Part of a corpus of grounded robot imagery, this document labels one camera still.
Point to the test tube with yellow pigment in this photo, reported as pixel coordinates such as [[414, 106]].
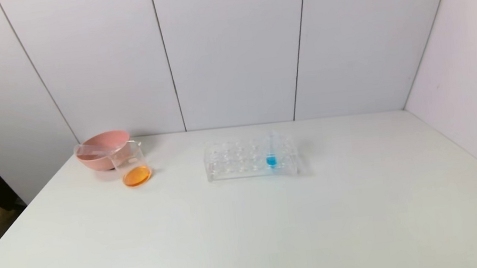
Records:
[[87, 149]]

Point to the clear acrylic test tube rack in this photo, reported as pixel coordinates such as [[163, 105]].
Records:
[[242, 168]]

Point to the test tube with blue pigment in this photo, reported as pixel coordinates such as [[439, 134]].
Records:
[[272, 161]]

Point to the clear glass beaker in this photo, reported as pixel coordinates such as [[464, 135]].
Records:
[[136, 175]]

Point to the pink plastic bowl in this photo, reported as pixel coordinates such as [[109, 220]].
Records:
[[99, 162]]

